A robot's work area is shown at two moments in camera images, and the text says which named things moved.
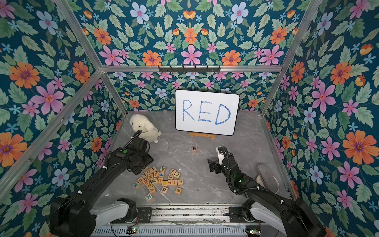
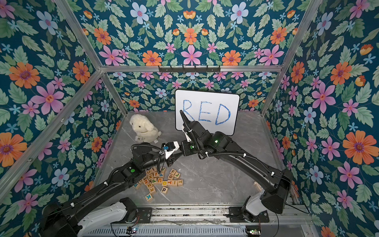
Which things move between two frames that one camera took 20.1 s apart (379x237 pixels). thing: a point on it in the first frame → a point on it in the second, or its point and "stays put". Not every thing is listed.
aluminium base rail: (184, 221) stays put
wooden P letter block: (164, 189) stays put
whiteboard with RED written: (206, 112) stays put
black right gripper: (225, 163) → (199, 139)
